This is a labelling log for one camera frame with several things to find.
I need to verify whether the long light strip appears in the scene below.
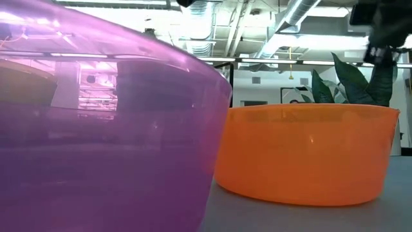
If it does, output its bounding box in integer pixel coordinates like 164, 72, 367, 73
196, 56, 412, 68

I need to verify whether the ribbed flexible ventilation duct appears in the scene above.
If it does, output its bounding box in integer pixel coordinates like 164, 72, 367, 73
178, 0, 215, 57

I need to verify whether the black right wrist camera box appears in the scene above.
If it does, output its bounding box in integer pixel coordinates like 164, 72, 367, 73
349, 2, 381, 26

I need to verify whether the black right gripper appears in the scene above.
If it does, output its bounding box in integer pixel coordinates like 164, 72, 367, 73
362, 0, 412, 68

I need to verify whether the orange-red translucent plastic bowl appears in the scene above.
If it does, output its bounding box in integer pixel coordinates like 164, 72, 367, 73
213, 102, 401, 208

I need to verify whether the green plant in white pot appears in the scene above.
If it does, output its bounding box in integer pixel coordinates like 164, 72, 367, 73
294, 68, 350, 104
331, 52, 403, 157

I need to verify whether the silver spiral ventilation duct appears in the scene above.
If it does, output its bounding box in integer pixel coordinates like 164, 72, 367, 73
254, 0, 323, 59

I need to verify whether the yellow hanging cord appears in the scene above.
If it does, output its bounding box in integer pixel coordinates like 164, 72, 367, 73
288, 46, 295, 81

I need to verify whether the purple translucent plastic bowl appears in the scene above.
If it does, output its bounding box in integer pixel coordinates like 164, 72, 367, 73
0, 0, 233, 232

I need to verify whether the grey rectangular air duct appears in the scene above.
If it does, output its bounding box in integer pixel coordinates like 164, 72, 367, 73
276, 14, 370, 37

